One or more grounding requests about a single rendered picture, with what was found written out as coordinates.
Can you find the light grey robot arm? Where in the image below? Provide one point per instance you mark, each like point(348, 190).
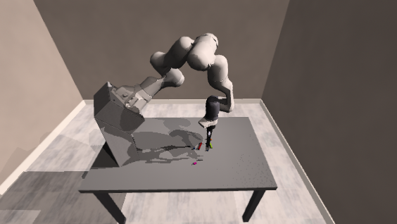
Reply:
point(199, 54)

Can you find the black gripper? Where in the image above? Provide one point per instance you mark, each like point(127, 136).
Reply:
point(209, 133)

